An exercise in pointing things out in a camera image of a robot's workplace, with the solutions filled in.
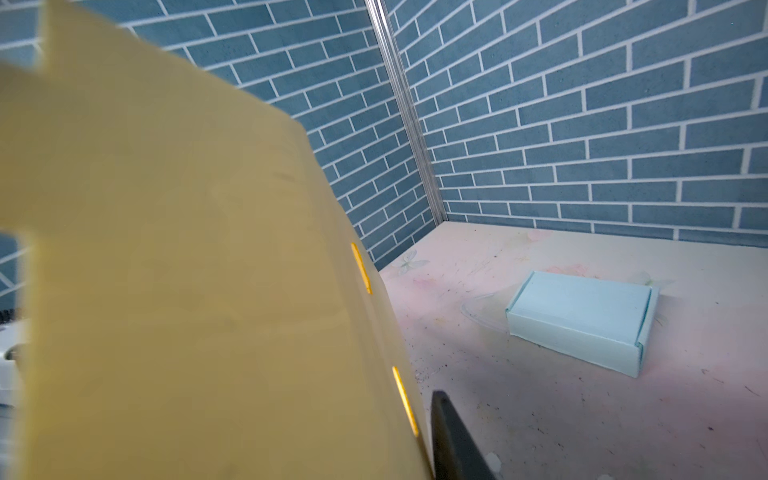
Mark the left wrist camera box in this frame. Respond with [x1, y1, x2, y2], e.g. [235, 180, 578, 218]
[1, 319, 27, 407]

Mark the light blue paper box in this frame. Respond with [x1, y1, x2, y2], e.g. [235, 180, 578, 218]
[505, 271, 659, 378]

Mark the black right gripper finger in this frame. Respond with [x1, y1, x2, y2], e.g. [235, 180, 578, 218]
[430, 390, 495, 480]

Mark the yellow paper box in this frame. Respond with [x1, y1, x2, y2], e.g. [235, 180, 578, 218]
[1, 1, 433, 479]

